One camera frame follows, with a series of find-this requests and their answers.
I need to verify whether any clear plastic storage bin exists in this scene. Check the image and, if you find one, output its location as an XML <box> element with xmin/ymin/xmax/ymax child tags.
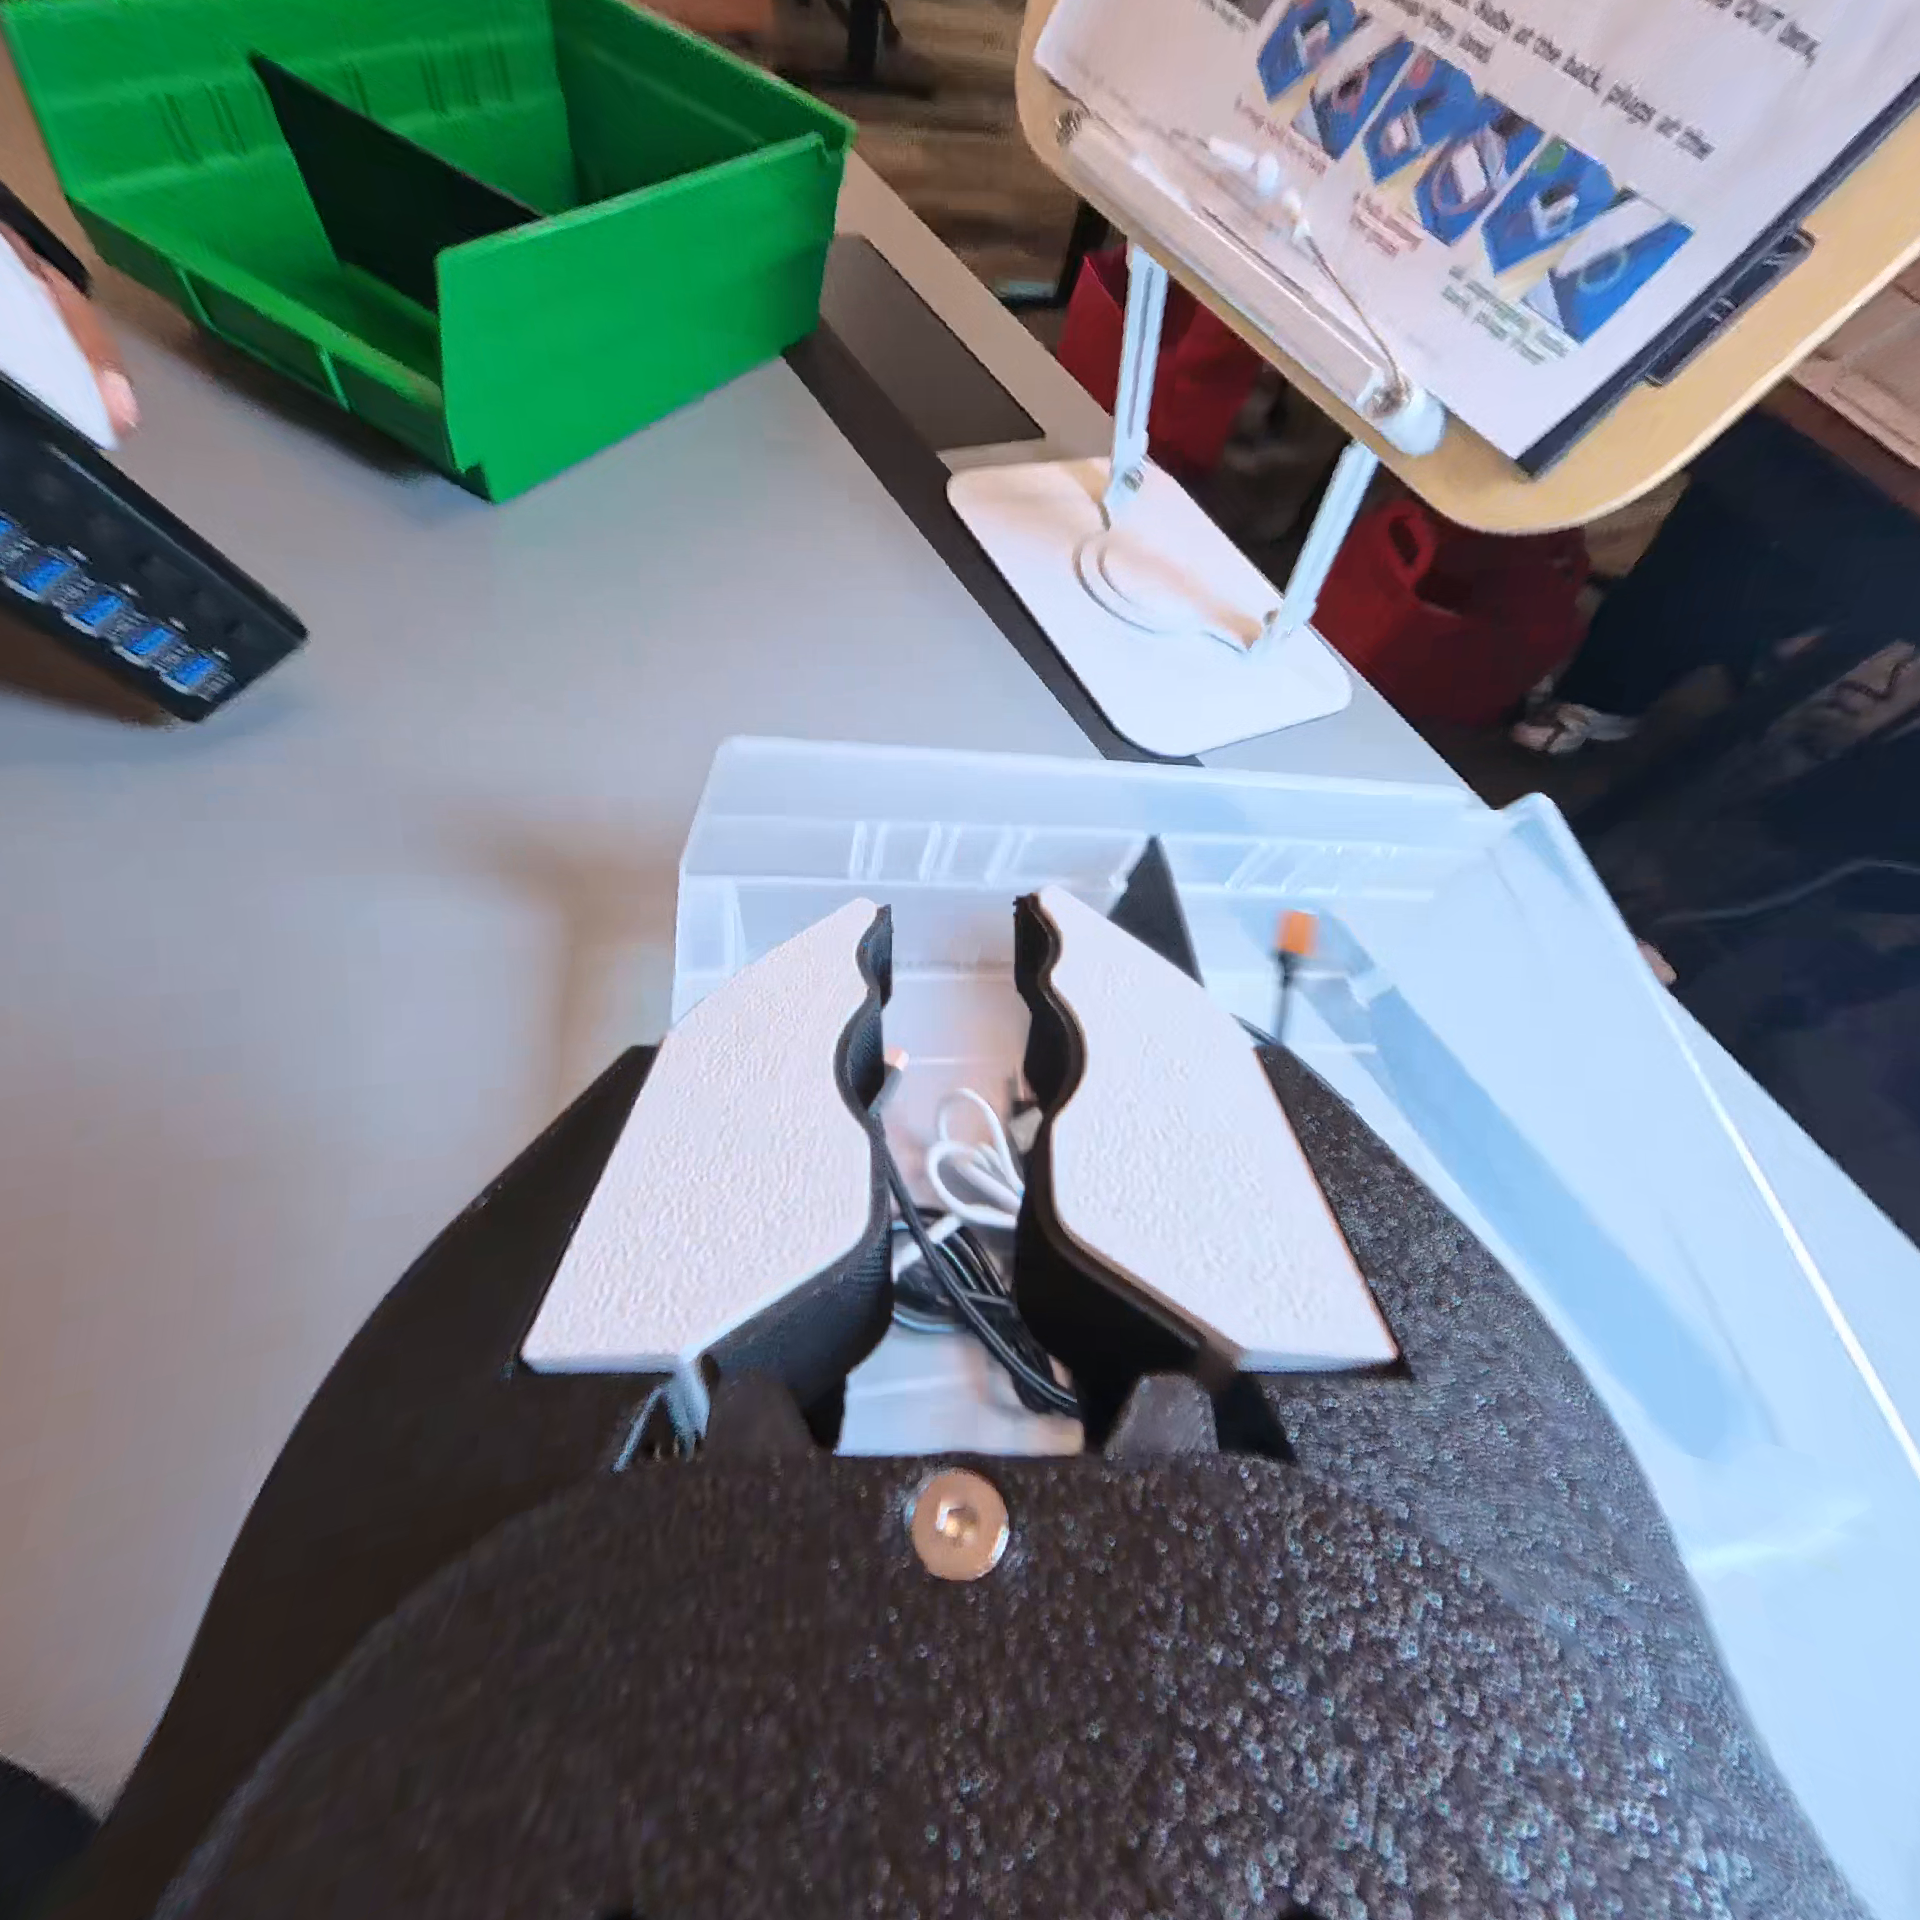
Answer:
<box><xmin>674</xmin><ymin>735</ymin><xmax>1920</xmax><ymax>1749</ymax></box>

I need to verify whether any green plastic storage bin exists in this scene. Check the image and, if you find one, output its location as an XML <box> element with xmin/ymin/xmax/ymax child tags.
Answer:
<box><xmin>0</xmin><ymin>0</ymin><xmax>857</xmax><ymax>505</ymax></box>

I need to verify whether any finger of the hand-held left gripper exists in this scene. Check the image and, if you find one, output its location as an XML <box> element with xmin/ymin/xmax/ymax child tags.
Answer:
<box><xmin>0</xmin><ymin>224</ymin><xmax>126</xmax><ymax>451</ymax></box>

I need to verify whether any black bin divider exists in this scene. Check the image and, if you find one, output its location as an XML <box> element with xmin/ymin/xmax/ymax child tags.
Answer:
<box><xmin>1110</xmin><ymin>837</ymin><xmax>1209</xmax><ymax>991</ymax></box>
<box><xmin>246</xmin><ymin>53</ymin><xmax>544</xmax><ymax>317</ymax></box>

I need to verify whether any red bag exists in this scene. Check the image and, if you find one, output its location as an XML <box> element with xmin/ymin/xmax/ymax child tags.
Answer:
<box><xmin>1309</xmin><ymin>496</ymin><xmax>1593</xmax><ymax>735</ymax></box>
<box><xmin>1054</xmin><ymin>243</ymin><xmax>1279</xmax><ymax>483</ymax></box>

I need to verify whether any printed instruction sheet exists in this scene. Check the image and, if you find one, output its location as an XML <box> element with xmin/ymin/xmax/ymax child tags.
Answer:
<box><xmin>1035</xmin><ymin>0</ymin><xmax>1920</xmax><ymax>459</ymax></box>

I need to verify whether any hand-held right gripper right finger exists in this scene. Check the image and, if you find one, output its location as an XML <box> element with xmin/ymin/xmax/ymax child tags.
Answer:
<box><xmin>1015</xmin><ymin>885</ymin><xmax>1400</xmax><ymax>1464</ymax></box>

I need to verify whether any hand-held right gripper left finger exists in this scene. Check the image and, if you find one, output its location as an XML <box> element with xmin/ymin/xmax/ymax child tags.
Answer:
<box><xmin>518</xmin><ymin>896</ymin><xmax>896</xmax><ymax>1464</ymax></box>

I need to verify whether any white usb cable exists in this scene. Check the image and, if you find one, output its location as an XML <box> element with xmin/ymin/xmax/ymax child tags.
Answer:
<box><xmin>920</xmin><ymin>1088</ymin><xmax>1038</xmax><ymax>1247</ymax></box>

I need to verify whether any black multi-port usb hub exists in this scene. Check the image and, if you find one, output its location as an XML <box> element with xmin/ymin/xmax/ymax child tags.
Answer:
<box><xmin>0</xmin><ymin>374</ymin><xmax>310</xmax><ymax>725</ymax></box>

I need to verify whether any instruction sheet on stand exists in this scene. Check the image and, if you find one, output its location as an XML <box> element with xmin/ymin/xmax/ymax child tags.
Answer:
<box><xmin>943</xmin><ymin>0</ymin><xmax>1920</xmax><ymax>758</ymax></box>

